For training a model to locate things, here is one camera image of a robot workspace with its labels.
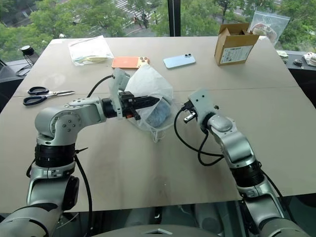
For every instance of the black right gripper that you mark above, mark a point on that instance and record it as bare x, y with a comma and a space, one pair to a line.
189, 114

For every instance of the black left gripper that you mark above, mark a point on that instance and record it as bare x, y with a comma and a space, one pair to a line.
125, 105

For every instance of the blue towel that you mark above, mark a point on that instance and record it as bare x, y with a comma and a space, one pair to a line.
159, 114

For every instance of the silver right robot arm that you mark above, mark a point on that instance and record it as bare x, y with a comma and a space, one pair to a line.
237, 145

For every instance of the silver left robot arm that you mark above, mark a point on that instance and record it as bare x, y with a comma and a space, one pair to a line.
61, 123

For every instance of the clear zip bag with papers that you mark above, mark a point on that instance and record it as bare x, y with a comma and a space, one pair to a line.
90, 50

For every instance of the clear zip bag with items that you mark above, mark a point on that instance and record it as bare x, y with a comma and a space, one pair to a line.
270, 24

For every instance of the orange smartphone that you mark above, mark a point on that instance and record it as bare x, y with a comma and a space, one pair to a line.
126, 62

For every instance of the light blue smartphone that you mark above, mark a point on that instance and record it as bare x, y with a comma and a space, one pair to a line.
179, 61

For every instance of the brown cardboard box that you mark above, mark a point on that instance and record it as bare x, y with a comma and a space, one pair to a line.
233, 49

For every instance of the small white object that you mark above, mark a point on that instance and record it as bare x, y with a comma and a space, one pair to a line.
283, 55

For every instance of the small black object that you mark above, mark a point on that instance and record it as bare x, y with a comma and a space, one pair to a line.
298, 62

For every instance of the dark rounded robot torso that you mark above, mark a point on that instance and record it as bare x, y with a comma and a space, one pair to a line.
158, 230

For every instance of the white crumpled cloth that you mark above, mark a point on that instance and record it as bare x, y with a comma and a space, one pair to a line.
310, 59

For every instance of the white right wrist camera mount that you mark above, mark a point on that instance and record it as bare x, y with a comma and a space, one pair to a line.
202, 101

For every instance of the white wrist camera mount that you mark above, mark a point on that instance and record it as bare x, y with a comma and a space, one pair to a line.
118, 79
202, 101

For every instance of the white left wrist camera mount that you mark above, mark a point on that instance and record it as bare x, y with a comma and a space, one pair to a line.
118, 79

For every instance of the dark window frame post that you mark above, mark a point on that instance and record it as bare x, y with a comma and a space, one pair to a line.
174, 17

